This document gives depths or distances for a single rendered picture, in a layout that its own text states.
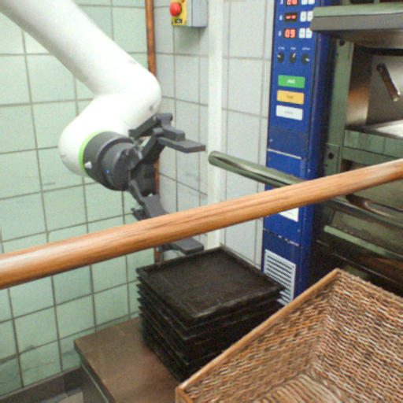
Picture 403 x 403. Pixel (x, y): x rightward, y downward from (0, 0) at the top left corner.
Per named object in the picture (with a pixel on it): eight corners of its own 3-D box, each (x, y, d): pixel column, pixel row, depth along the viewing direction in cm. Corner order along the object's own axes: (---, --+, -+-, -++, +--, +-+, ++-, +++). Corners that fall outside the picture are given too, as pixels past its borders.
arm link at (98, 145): (79, 187, 79) (75, 134, 76) (141, 177, 85) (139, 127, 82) (93, 197, 74) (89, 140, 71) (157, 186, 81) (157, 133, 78)
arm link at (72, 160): (81, 180, 94) (38, 146, 87) (120, 133, 96) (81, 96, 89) (109, 200, 83) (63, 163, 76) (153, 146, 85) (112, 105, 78)
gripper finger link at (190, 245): (159, 232, 66) (159, 237, 66) (186, 250, 61) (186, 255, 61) (177, 227, 68) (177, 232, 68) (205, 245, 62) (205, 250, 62)
